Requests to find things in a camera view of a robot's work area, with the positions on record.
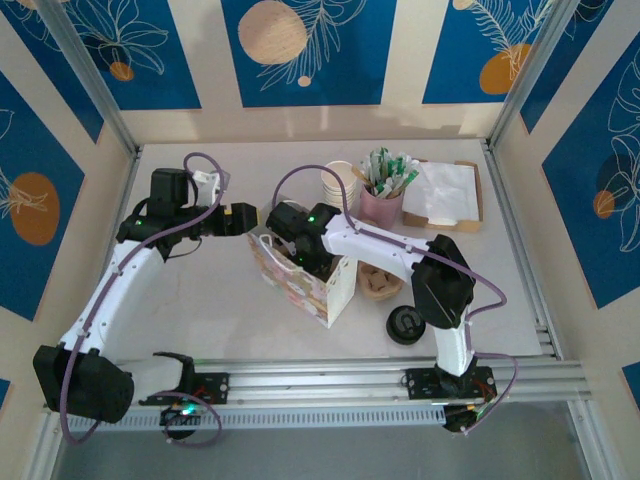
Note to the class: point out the white paper gift bag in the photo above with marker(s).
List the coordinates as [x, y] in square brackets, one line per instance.
[300, 290]

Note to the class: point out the brown cardboard cup carrier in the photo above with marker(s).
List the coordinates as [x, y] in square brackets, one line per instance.
[380, 285]

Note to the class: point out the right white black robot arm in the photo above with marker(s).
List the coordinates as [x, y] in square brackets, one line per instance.
[380, 245]

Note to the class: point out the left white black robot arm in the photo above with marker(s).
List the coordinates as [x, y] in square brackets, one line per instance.
[125, 285]

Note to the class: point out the stack of white paper cups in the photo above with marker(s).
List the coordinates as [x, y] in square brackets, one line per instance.
[345, 177]

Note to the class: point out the pink ceramic mug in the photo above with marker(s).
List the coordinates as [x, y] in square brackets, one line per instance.
[382, 210]

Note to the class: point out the green white sugar stick bundle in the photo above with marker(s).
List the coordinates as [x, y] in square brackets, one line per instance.
[387, 167]

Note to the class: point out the stack of black cup lids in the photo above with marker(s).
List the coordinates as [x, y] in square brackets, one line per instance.
[406, 325]

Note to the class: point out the wooden napkin tray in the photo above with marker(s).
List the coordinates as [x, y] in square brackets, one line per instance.
[477, 222]

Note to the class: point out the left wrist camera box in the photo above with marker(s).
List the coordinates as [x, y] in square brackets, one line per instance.
[207, 184]

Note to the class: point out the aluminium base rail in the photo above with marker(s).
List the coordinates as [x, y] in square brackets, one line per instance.
[325, 385]

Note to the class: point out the blue floral wall panel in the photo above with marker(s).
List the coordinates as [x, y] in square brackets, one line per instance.
[350, 60]
[575, 200]
[30, 140]
[60, 85]
[575, 75]
[450, 50]
[150, 75]

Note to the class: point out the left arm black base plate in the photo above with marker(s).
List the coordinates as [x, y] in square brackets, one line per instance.
[215, 387]

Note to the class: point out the aluminium frame post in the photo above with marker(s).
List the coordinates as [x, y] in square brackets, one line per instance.
[91, 75]
[532, 75]

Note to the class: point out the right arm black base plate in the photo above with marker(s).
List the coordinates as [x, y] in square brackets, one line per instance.
[422, 382]

